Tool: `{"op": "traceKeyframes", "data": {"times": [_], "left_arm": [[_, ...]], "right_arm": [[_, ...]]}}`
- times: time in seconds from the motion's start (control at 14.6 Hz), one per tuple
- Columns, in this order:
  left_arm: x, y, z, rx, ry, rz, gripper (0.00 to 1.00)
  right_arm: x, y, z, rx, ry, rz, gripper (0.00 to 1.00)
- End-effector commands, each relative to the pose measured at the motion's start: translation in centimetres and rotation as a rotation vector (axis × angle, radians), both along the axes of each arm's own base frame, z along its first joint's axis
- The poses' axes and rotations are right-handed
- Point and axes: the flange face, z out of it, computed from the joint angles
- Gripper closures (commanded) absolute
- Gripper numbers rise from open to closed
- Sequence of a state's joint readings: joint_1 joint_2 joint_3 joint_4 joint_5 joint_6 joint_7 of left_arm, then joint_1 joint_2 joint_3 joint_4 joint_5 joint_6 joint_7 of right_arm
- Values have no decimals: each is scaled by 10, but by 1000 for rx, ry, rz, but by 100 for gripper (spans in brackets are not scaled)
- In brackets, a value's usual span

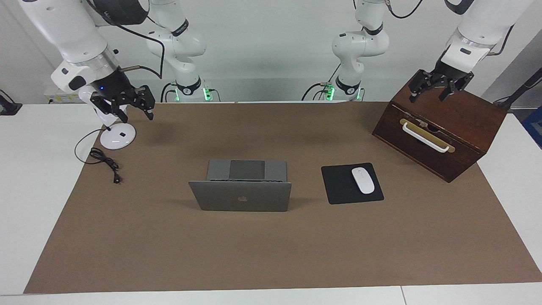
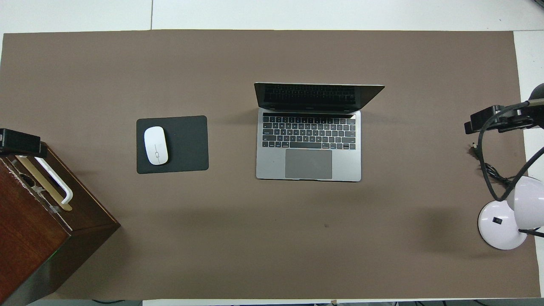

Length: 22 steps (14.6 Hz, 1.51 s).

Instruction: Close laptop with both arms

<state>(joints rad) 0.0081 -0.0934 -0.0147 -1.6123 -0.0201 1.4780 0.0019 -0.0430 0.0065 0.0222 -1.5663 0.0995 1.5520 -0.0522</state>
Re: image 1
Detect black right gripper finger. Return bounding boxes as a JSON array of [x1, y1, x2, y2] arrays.
[[90, 96, 128, 124], [135, 85, 155, 121]]

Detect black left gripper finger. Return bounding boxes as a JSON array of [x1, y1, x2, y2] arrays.
[[439, 80, 460, 102], [409, 78, 426, 103]]

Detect grey aluminium laptop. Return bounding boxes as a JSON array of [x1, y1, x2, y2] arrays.
[[188, 159, 293, 212]]

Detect dark brown wooden box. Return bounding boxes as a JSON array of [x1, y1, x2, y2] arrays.
[[372, 69, 508, 183]]

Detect white desk lamp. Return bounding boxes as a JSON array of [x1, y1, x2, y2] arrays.
[[78, 86, 137, 150]]

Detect white power strip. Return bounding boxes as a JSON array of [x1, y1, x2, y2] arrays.
[[44, 87, 85, 104]]

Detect black stand pole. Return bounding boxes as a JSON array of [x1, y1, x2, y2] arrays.
[[493, 67, 542, 111]]

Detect blue crate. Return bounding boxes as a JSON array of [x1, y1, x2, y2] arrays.
[[522, 106, 542, 150]]

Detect black desk clamp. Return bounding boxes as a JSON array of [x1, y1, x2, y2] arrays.
[[0, 89, 22, 116]]

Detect white computer mouse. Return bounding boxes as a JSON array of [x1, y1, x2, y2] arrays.
[[351, 167, 376, 195]]

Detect black mouse pad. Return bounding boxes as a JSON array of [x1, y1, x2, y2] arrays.
[[321, 162, 385, 205]]

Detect brown table mat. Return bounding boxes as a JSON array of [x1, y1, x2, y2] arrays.
[[23, 102, 542, 294]]

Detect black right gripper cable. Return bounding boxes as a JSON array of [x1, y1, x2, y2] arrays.
[[85, 0, 166, 80]]

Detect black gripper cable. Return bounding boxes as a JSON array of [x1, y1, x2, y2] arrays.
[[486, 25, 516, 57], [85, 0, 166, 80]]

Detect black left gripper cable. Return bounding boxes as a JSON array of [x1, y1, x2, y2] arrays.
[[486, 25, 516, 57]]

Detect white box handle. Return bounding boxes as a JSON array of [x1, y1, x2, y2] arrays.
[[401, 122, 450, 153]]

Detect black lamp power cable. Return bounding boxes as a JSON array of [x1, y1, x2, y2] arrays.
[[75, 128, 123, 185]]

